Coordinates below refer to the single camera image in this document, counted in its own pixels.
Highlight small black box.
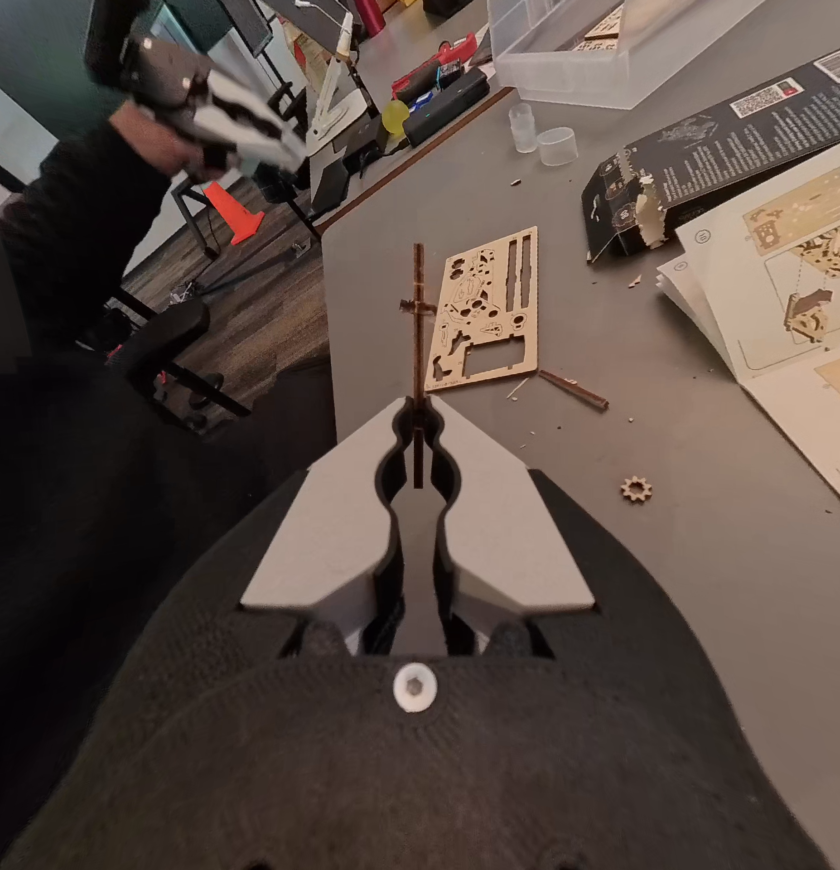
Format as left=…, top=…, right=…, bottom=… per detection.
left=342, top=119, right=390, bottom=174

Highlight clear plastic cup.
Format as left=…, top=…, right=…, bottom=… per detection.
left=537, top=127, right=579, bottom=166

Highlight black TV screen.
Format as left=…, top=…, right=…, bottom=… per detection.
left=189, top=0, right=275, bottom=58

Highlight white phone stand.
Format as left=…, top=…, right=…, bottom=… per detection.
left=304, top=10, right=367, bottom=147

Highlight black armrest office chair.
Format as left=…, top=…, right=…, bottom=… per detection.
left=73, top=285, right=251, bottom=435

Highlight plywood parts sheet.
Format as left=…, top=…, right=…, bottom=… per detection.
left=425, top=226, right=538, bottom=396

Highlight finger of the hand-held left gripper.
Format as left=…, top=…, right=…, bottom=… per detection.
left=208, top=73, right=304, bottom=140
left=192, top=109, right=307, bottom=172

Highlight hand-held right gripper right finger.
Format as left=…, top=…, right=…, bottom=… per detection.
left=423, top=396, right=596, bottom=657

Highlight person's left forearm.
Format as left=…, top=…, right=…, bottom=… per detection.
left=0, top=122, right=179, bottom=354

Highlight instruction booklet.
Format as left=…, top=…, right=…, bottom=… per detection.
left=657, top=146, right=840, bottom=512

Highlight clear plastic vial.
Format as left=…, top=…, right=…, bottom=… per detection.
left=508, top=102, right=538, bottom=154

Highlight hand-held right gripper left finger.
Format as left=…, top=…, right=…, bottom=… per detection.
left=240, top=396, right=415, bottom=657

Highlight person's left hand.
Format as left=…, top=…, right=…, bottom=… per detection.
left=111, top=102, right=209, bottom=184

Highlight spare plywood model sheets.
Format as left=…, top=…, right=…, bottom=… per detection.
left=583, top=3, right=628, bottom=52

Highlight clear plastic bin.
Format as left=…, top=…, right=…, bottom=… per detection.
left=487, top=0, right=768, bottom=111

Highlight long wooden stick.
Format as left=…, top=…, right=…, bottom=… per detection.
left=537, top=369, right=610, bottom=411
left=412, top=242, right=426, bottom=490

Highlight orange traffic cone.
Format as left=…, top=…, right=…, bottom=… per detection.
left=204, top=180, right=266, bottom=247

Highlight black cardboard box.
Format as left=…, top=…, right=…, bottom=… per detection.
left=582, top=42, right=840, bottom=265

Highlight black power bank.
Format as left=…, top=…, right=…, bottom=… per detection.
left=401, top=68, right=492, bottom=147

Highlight red handled tool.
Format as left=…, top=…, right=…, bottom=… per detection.
left=391, top=33, right=478, bottom=99

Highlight person's dark clothing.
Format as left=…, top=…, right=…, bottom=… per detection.
left=0, top=353, right=336, bottom=870

